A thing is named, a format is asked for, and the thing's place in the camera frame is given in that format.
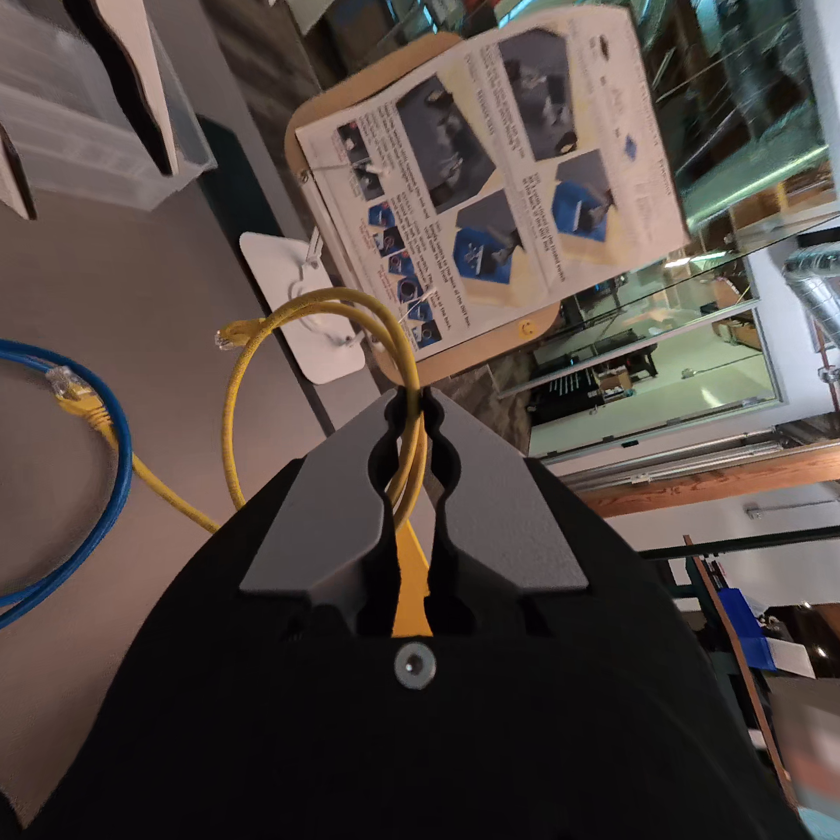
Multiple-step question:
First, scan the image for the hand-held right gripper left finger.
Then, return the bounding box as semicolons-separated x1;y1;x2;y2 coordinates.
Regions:
239;387;403;637

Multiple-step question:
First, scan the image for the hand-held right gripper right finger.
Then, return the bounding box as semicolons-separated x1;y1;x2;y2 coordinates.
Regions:
420;387;589;637

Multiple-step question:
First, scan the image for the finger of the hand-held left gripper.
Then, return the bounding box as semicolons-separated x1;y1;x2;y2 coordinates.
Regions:
62;0;179;178
0;121;38;222

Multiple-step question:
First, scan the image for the clear plastic bin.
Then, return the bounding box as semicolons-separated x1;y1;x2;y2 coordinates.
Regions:
0;0;217;211

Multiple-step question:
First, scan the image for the yellow ethernet cable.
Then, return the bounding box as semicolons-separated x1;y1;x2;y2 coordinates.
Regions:
45;287;434;536

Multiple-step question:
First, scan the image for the blue ethernet cable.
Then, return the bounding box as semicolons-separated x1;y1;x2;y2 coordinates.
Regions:
0;339;134;631

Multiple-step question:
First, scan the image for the blue storage bin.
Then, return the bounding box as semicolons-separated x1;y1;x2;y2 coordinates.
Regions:
718;587;769;670

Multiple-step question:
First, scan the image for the printed instruction poster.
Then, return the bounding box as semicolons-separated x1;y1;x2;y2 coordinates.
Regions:
295;3;690;362

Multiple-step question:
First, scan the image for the wooden post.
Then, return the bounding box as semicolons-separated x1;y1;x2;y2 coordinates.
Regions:
577;443;840;519

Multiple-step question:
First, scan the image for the round silver duct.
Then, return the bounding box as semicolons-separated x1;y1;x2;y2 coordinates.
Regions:
784;243;840;342

